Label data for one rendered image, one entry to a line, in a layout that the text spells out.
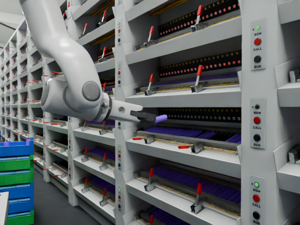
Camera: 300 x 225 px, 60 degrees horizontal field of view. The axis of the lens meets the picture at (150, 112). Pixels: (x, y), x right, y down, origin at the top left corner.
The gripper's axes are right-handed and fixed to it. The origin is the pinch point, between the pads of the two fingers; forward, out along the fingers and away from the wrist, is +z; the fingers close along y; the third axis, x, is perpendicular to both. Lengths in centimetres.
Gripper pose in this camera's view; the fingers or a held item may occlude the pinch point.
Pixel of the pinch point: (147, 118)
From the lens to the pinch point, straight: 81.7
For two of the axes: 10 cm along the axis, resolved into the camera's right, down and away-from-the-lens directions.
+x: -1.7, 9.8, -1.1
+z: 7.9, 2.0, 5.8
